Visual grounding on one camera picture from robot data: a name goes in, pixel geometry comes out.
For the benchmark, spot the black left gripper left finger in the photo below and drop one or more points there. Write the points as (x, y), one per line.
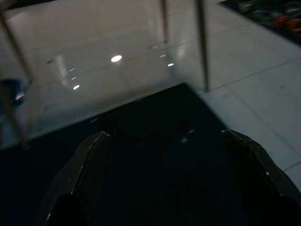
(77, 183)

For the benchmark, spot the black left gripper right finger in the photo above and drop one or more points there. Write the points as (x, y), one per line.
(263, 193)

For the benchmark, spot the black floor mat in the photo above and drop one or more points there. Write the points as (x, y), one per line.
(152, 110)

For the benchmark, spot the light wooden table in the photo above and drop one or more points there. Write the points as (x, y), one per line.
(202, 47)

